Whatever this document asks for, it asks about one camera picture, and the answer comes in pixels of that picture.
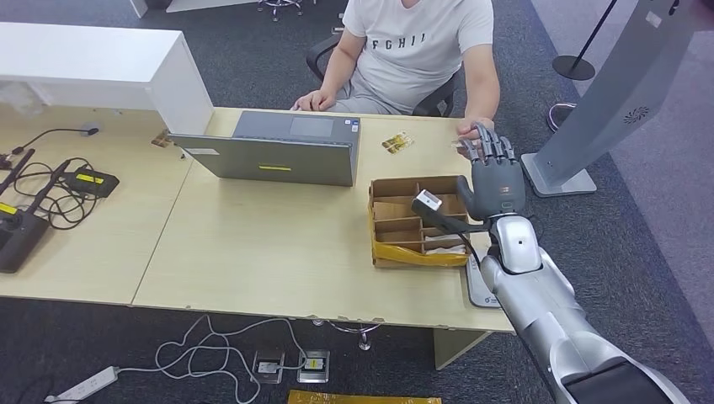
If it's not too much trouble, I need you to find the person's right hand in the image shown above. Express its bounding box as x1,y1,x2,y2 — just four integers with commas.
290,88,338,113

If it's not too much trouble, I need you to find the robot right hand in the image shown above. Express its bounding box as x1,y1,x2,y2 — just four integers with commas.
456,122,526,222

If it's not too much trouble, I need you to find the person's left hand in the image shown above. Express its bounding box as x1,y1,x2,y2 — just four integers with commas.
456,117,497,161

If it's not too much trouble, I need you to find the gold ID card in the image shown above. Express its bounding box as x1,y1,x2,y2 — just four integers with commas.
381,131,416,156

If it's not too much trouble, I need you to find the person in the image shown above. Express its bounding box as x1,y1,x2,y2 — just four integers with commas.
290,0,502,161

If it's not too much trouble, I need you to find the grey card reader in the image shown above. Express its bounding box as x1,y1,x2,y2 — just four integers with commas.
464,247,504,310

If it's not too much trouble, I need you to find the black office chair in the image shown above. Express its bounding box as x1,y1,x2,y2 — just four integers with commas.
305,33,456,117

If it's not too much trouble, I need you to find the grey laptop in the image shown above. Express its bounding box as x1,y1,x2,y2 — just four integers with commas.
167,110,362,188

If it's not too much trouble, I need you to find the chrome ringed round base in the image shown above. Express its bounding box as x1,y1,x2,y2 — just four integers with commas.
546,102,576,134

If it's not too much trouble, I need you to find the chrome stool base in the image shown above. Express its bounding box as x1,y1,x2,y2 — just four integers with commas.
256,0,305,22

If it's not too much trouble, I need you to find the cardboard divider box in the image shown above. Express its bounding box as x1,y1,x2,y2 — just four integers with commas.
366,175,475,270

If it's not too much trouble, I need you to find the yellow plastic strip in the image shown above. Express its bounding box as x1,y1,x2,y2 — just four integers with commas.
368,209,472,269

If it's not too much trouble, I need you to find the grey kiosk stand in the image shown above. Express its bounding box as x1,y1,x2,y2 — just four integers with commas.
520,0,714,198

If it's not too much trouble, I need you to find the beige desk leg panel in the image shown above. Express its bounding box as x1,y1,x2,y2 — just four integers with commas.
434,328,493,372

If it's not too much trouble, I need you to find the white desk shelf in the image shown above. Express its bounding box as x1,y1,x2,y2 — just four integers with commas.
0,22,215,136

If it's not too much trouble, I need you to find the black power adapter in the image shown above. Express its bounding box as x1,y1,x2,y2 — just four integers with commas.
62,167,121,199

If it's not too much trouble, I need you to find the yellow floor tape strip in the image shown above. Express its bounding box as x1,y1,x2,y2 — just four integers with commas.
287,390,443,404

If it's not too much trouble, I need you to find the floor socket box yellow label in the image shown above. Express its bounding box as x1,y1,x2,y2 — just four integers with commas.
296,348,331,385

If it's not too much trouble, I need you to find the silver floor socket box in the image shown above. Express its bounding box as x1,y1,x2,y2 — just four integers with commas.
252,349,286,385

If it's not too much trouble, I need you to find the black router with antennas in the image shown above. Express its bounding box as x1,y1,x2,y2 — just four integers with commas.
0,147,72,274

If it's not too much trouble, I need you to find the white power strip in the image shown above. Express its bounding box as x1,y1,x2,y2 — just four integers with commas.
44,364,121,404

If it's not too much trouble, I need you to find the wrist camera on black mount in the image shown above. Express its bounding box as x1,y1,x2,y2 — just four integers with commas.
411,189,492,236

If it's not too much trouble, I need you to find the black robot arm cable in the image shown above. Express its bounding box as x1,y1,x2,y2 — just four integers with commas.
456,231,487,272

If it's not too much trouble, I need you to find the black stanchion post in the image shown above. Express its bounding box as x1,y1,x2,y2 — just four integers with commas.
551,0,619,82

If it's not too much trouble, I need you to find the white power cable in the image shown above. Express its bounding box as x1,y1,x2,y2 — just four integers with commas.
117,315,309,404

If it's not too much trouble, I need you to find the black gooseneck cable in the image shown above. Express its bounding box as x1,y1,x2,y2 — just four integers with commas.
8,126,102,156

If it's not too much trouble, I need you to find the black coiled cable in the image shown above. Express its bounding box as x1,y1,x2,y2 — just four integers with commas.
11,157,100,231

